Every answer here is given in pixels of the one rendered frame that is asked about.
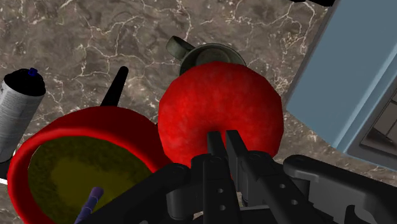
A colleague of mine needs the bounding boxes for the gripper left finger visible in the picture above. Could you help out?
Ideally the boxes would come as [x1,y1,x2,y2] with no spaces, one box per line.
[76,130,242,224]

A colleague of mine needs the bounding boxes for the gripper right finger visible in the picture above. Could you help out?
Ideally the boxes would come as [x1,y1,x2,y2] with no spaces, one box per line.
[225,129,397,224]

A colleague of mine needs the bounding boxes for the red apple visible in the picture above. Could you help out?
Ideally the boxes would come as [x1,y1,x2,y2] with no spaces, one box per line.
[157,60,284,169]

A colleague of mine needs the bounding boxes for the blue-grey cabinet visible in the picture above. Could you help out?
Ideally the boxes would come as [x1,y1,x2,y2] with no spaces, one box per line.
[284,0,397,172]

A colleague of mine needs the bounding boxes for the purple pen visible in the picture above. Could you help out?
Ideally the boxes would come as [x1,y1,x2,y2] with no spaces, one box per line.
[73,186,105,224]

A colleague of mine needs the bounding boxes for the olive green mug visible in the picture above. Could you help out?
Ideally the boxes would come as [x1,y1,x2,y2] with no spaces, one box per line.
[165,35,247,77]

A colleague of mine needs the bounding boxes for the grey bottle with black cap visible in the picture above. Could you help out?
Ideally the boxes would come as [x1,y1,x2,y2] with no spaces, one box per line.
[0,67,47,164]

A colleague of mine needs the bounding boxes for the red pan with black handle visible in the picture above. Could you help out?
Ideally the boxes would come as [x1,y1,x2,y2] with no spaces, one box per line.
[6,66,172,224]

